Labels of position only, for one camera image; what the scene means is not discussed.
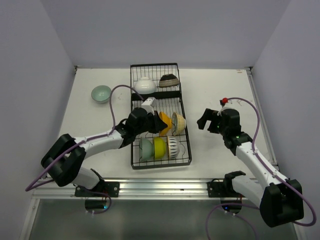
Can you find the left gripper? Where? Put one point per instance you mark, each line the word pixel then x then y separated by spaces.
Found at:
pixel 158 124

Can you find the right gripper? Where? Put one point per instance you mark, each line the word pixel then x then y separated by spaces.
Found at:
pixel 209 114

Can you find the orange yellow bowl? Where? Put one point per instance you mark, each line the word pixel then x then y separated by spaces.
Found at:
pixel 167 120

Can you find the white bowl yellow sun dots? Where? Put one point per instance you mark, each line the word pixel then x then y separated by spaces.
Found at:
pixel 178 124

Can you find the pale green celadon bowl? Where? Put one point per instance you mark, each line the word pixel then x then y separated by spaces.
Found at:
pixel 101 94

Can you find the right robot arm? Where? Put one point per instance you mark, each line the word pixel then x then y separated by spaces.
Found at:
pixel 276 196

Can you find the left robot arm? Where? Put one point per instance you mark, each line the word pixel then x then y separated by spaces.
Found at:
pixel 63 162

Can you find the lime yellow bowl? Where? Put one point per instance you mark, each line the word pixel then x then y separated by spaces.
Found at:
pixel 159 148

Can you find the white black striped bowl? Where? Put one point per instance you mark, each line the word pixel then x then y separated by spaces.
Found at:
pixel 173 147

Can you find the white ceramic bowl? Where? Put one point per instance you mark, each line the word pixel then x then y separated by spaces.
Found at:
pixel 145 86

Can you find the dark patterned bowl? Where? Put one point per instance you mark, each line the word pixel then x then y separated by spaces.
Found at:
pixel 168 80

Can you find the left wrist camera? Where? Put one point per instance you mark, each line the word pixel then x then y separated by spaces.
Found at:
pixel 149 105

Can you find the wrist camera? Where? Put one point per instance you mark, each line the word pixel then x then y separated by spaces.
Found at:
pixel 227 103
pixel 149 105

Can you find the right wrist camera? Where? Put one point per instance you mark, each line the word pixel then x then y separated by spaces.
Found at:
pixel 227 103

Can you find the black wire dish rack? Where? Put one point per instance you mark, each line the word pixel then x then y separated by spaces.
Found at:
pixel 157 87

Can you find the aluminium mounting rail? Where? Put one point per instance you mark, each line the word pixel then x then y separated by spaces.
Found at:
pixel 137 188

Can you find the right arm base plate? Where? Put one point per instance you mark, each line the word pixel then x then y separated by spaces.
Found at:
pixel 218 188

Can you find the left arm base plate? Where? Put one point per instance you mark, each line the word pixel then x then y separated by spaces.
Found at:
pixel 110 188

